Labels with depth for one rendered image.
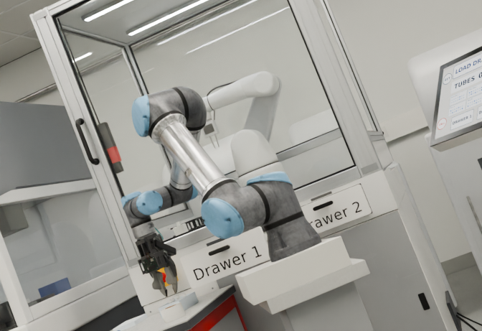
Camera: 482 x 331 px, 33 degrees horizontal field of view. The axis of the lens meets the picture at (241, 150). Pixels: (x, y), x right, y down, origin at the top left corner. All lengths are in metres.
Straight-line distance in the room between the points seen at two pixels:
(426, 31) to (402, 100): 0.52
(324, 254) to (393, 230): 0.78
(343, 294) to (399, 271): 0.74
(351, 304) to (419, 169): 3.93
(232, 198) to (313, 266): 0.28
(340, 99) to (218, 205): 0.90
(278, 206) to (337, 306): 0.31
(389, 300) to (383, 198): 0.36
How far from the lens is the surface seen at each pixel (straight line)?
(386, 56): 6.11
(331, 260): 2.16
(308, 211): 2.91
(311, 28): 2.94
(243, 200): 2.18
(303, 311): 2.20
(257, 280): 2.14
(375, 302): 2.96
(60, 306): 3.31
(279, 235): 2.23
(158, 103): 2.39
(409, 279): 2.93
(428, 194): 6.10
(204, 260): 2.68
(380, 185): 2.90
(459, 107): 2.67
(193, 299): 2.83
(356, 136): 2.90
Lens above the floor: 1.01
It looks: 4 degrees up
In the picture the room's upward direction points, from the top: 22 degrees counter-clockwise
